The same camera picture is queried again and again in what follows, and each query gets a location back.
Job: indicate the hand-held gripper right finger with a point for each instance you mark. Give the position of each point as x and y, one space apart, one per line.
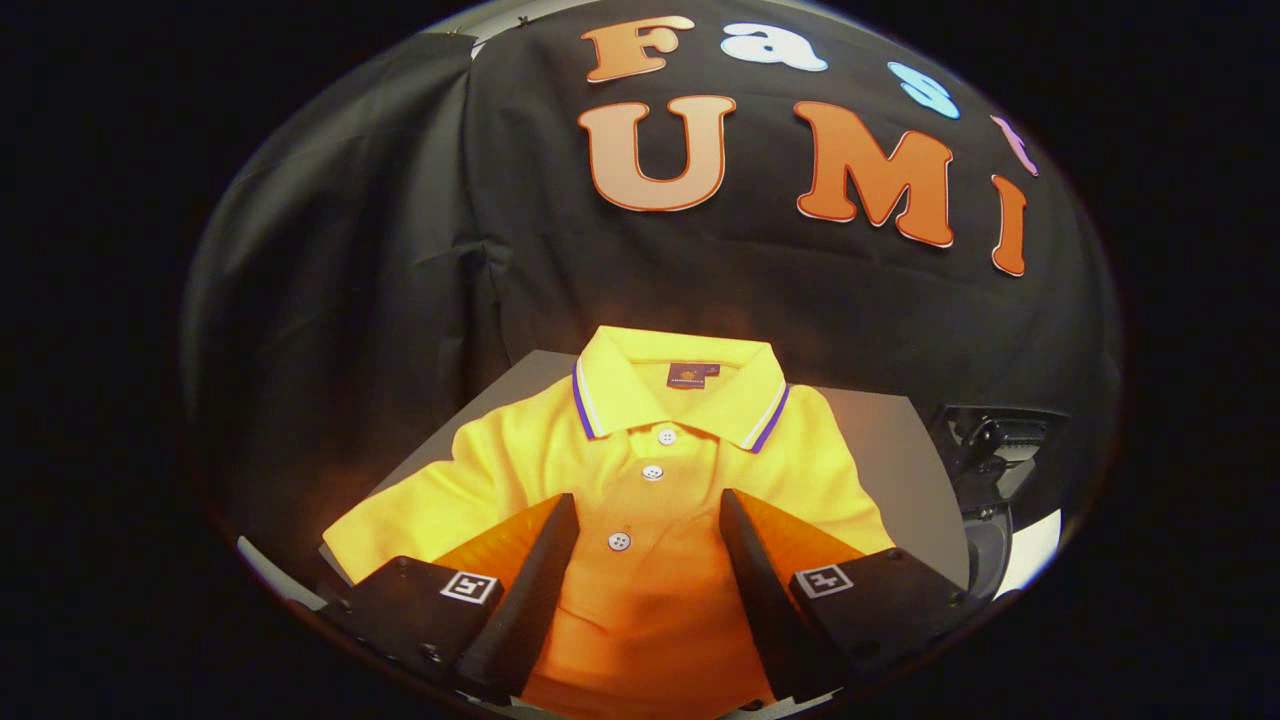
765 600

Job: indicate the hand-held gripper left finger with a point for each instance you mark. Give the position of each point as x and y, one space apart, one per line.
525 610

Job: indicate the orange polo shirt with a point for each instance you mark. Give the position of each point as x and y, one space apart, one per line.
650 620

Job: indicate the dark washing machine lid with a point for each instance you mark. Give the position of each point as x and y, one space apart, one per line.
990 445

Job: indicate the grey side table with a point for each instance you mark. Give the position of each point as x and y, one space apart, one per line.
900 450

